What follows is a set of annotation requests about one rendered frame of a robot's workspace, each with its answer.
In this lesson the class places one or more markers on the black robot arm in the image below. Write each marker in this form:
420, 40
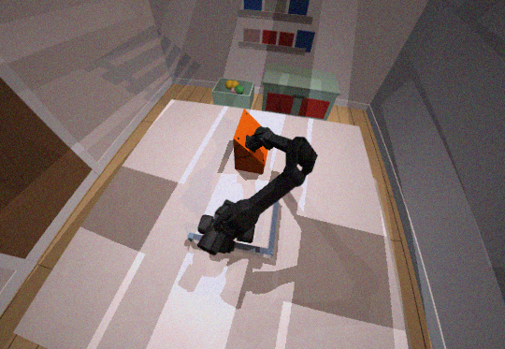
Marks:
244, 214

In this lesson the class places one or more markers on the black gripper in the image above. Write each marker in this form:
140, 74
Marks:
207, 220

